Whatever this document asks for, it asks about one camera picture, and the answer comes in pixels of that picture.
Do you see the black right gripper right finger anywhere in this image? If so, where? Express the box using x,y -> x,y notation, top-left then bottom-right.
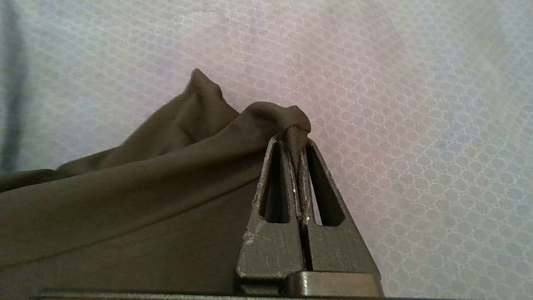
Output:
300,137 -> 381,297

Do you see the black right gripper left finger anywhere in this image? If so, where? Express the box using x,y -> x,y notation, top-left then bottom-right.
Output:
235,135 -> 306,292

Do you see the black moon print T-shirt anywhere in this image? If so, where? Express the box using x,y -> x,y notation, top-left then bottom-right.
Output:
0,68 -> 312,294

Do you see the blue bed sheet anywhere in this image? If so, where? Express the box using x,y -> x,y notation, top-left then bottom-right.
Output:
0,0 -> 533,300

